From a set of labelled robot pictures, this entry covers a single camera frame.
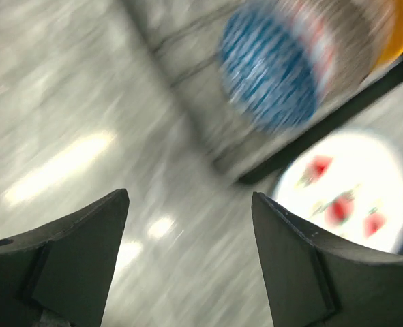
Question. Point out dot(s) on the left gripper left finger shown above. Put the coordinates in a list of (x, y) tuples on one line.
[(63, 268)]

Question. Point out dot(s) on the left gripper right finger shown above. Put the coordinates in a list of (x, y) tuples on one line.
[(315, 278)]

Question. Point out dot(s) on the white watermelon plate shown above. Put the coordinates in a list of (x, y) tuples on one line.
[(349, 183)]

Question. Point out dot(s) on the blue triangle pattern bowl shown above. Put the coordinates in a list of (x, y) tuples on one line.
[(265, 69)]

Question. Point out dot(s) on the orange bowl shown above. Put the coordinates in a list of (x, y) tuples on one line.
[(394, 47)]

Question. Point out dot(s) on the red patterned small bowl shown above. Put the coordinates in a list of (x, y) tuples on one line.
[(344, 39)]

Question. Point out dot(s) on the black wire dish rack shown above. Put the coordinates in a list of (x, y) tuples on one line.
[(181, 38)]

